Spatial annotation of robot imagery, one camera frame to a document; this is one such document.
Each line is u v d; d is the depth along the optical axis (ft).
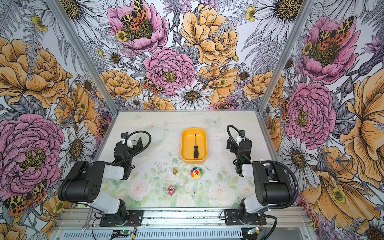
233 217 2.43
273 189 1.48
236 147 2.79
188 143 3.34
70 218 2.50
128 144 2.61
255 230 2.34
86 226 2.36
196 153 3.16
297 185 1.38
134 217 2.41
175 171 2.89
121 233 2.33
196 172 2.89
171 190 2.55
